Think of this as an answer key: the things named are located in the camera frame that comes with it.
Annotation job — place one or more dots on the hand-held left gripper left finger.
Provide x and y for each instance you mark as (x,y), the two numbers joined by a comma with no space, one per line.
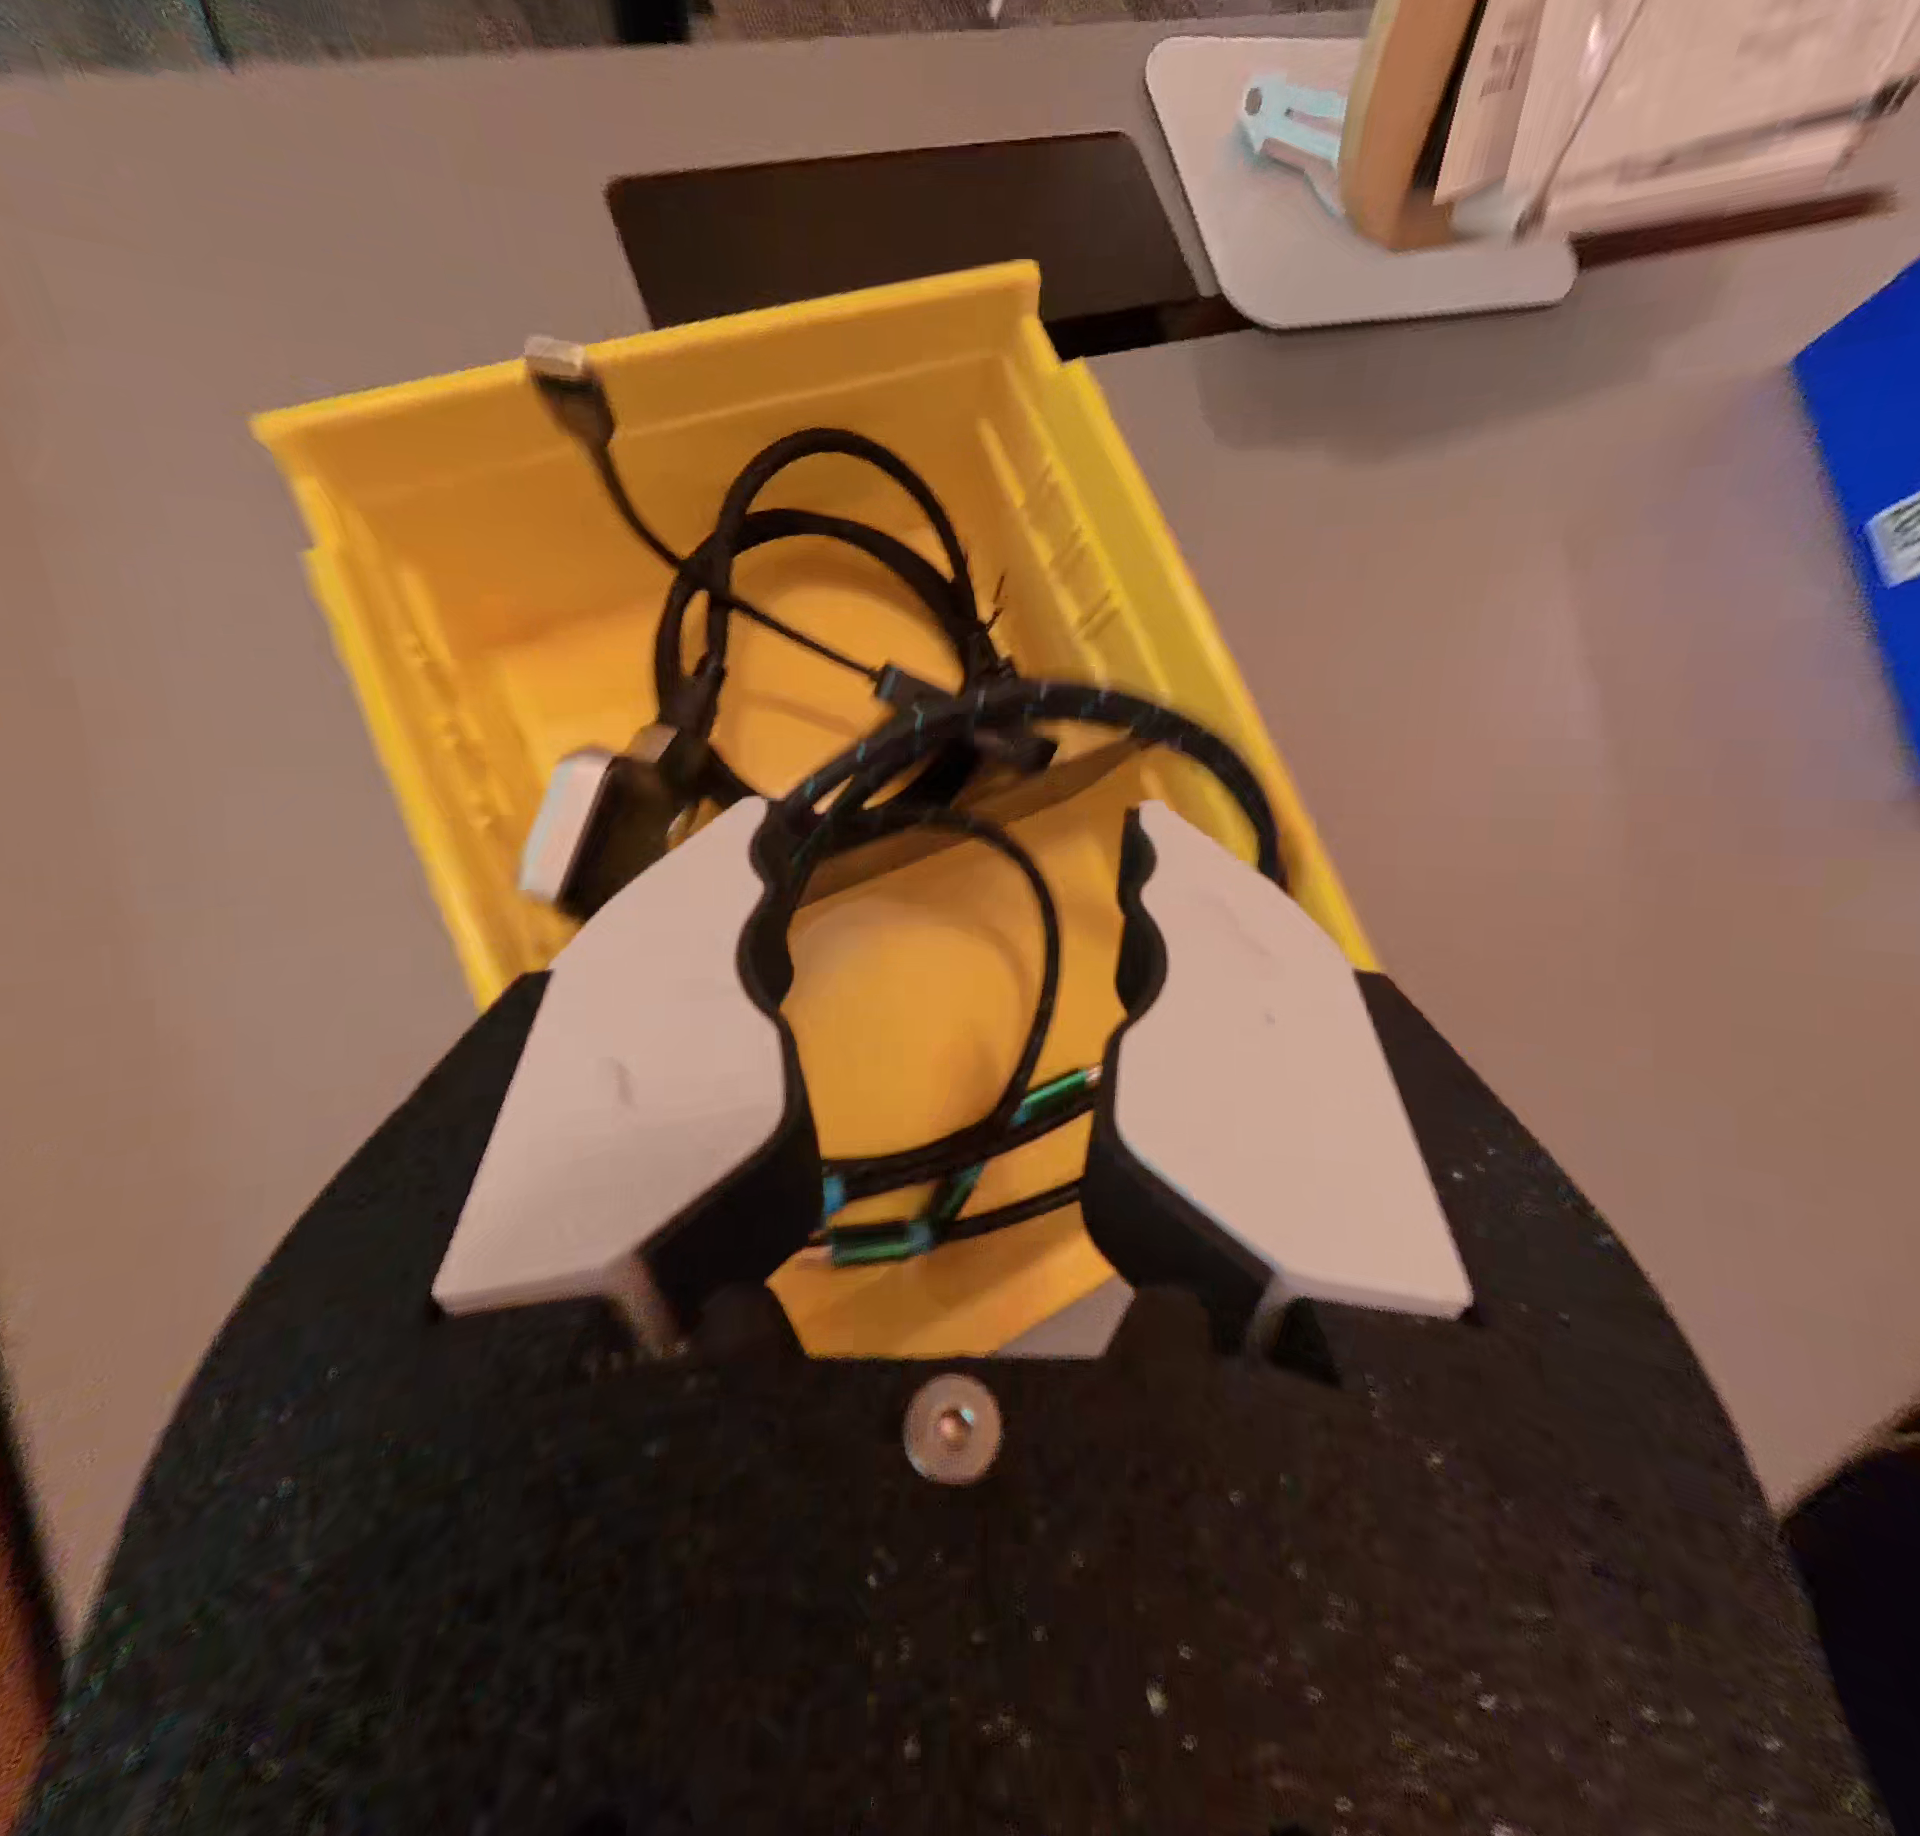
(630,1102)

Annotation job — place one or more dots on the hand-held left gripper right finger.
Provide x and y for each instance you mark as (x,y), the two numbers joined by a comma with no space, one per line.
(1276,1102)

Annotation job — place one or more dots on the silver adapter hub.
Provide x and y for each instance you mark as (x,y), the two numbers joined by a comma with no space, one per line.
(577,832)

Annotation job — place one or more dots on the yellow plastic bin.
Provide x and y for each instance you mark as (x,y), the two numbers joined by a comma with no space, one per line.
(450,517)

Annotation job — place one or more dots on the blue plastic bin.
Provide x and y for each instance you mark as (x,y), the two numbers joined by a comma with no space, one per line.
(1866,442)

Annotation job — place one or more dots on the grey desk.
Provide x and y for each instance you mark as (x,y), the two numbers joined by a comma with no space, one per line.
(1501,668)

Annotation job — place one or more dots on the wooden document stand with papers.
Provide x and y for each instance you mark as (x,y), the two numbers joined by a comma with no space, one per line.
(1695,52)

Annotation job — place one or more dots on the grey stand base plate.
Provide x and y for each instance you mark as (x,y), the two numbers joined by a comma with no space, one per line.
(1321,269)

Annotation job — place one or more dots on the light blue stand bracket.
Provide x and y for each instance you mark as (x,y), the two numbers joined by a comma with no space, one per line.
(1291,118)

